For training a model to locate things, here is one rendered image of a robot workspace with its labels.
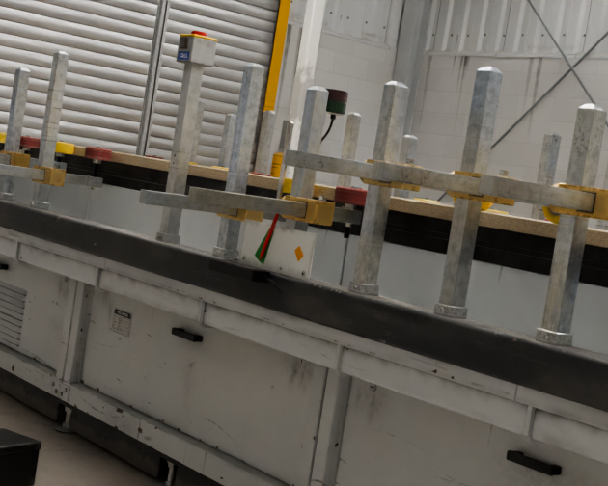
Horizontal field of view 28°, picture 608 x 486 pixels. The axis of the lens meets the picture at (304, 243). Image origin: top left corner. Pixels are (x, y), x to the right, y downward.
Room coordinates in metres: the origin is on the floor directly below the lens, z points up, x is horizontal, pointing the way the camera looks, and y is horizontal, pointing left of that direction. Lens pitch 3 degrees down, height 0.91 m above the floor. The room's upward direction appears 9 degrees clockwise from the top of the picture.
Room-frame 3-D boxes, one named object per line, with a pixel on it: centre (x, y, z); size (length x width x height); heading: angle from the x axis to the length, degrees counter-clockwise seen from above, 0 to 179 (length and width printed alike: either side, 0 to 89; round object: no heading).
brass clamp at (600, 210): (2.03, -0.46, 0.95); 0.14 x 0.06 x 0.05; 38
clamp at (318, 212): (2.62, 0.01, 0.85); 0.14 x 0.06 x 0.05; 38
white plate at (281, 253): (2.64, 0.06, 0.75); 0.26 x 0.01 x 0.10; 38
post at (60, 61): (3.61, 0.80, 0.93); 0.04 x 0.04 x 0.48; 38
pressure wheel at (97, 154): (3.67, 0.66, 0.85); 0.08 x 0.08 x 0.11
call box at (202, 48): (3.03, 0.34, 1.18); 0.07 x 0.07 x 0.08; 38
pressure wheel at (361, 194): (2.67, -0.09, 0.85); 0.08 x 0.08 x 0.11
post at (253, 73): (2.83, 0.18, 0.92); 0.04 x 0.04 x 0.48; 38
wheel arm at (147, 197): (2.77, 0.19, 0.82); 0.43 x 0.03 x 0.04; 128
